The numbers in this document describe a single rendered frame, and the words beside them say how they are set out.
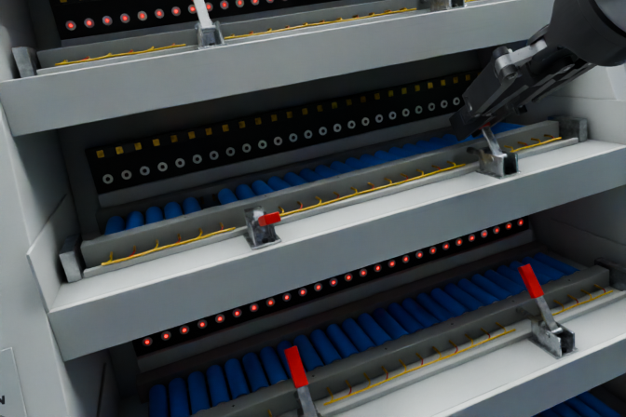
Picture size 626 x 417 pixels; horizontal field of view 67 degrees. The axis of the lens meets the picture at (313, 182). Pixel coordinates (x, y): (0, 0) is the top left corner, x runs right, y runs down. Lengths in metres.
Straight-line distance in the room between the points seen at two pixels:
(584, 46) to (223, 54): 0.29
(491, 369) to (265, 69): 0.37
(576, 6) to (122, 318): 0.42
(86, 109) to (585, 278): 0.57
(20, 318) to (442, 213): 0.37
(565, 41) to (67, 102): 0.40
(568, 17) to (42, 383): 0.47
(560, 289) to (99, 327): 0.49
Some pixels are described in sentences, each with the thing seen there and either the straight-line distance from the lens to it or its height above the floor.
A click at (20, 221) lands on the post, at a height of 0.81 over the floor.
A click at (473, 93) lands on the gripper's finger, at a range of 0.48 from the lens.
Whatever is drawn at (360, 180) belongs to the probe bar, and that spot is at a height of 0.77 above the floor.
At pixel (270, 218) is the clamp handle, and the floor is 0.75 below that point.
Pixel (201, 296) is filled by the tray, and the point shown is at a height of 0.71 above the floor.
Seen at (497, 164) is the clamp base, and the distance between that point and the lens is 0.53.
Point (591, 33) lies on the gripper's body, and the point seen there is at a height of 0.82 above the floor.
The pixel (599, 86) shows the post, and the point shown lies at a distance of 0.66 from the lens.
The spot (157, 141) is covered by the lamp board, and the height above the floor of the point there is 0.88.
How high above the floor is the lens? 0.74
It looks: 5 degrees up
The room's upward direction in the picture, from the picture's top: 16 degrees counter-clockwise
